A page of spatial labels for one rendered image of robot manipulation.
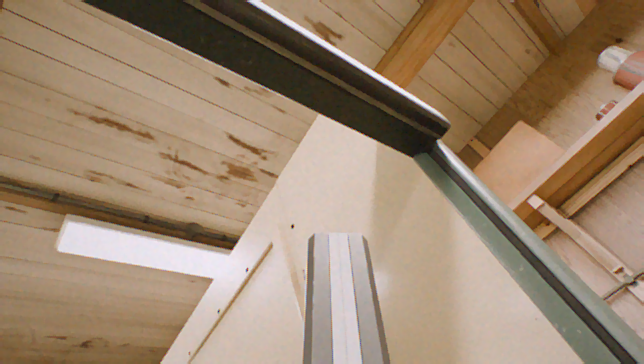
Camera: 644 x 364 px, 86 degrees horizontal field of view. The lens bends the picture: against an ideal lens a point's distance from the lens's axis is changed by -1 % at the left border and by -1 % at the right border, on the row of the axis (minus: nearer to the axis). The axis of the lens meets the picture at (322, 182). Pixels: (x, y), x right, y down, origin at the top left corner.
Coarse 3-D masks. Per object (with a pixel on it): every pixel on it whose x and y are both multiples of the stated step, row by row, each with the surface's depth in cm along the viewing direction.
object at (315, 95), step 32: (96, 0) 28; (128, 0) 28; (160, 0) 29; (160, 32) 30; (192, 32) 31; (224, 32) 32; (224, 64) 34; (256, 64) 34; (288, 64) 35; (288, 96) 38; (320, 96) 39; (352, 96) 40; (352, 128) 43; (384, 128) 44
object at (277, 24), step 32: (192, 0) 29; (224, 0) 33; (256, 0) 33; (256, 32) 32; (288, 32) 33; (320, 64) 40; (352, 64) 37; (384, 96) 45; (416, 128) 45; (448, 128) 46
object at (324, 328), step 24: (312, 240) 10; (336, 240) 10; (312, 264) 9; (336, 264) 9; (312, 288) 9; (336, 288) 8; (312, 312) 8; (336, 312) 8; (312, 336) 7; (336, 336) 7; (312, 360) 7; (336, 360) 7
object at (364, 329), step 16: (352, 240) 10; (352, 256) 9; (368, 256) 10; (352, 272) 9; (368, 272) 9; (352, 288) 9; (368, 288) 9; (352, 304) 8; (368, 304) 8; (352, 320) 8; (368, 320) 8; (352, 336) 7; (368, 336) 7; (384, 336) 8; (352, 352) 7; (368, 352) 7; (384, 352) 7
